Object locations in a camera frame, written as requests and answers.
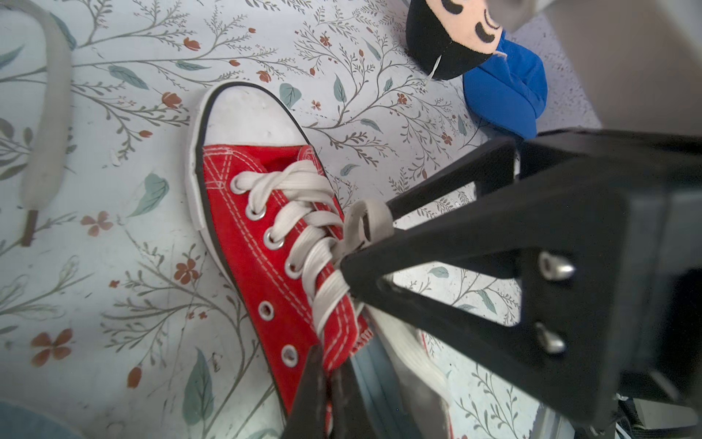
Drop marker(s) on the blue cap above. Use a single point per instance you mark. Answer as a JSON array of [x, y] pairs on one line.
[[509, 90]]

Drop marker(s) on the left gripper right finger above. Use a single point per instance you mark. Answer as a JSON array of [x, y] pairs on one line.
[[350, 417]]

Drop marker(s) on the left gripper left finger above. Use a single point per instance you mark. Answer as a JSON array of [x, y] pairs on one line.
[[308, 416]]

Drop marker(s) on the plush doll head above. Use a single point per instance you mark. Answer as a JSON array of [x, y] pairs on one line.
[[447, 38]]

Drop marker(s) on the red canvas sneaker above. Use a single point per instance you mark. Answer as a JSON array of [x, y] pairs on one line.
[[45, 170], [266, 210]]

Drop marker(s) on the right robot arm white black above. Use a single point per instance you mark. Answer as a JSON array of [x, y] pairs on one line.
[[639, 63]]

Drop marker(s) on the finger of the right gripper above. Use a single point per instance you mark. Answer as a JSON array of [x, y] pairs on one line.
[[438, 383], [490, 167]]

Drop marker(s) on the light blue insole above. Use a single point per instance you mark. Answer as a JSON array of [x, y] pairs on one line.
[[384, 395], [18, 422]]

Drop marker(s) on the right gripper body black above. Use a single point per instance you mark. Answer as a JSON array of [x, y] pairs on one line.
[[611, 271]]

